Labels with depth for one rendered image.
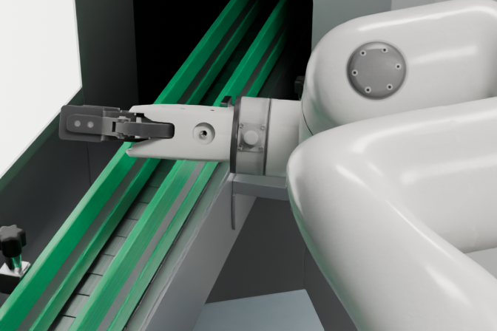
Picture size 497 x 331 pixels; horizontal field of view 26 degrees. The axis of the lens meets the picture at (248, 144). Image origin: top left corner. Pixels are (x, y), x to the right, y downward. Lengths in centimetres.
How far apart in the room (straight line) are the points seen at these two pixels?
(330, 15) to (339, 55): 84
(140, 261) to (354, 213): 63
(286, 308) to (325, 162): 81
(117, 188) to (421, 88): 66
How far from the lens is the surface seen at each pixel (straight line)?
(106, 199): 123
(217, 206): 135
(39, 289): 110
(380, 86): 67
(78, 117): 100
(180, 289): 124
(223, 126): 100
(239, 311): 136
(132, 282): 114
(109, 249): 125
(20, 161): 122
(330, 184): 55
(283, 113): 101
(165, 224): 122
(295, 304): 137
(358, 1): 150
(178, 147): 100
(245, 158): 101
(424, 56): 67
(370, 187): 55
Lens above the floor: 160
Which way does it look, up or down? 30 degrees down
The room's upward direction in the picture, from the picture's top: straight up
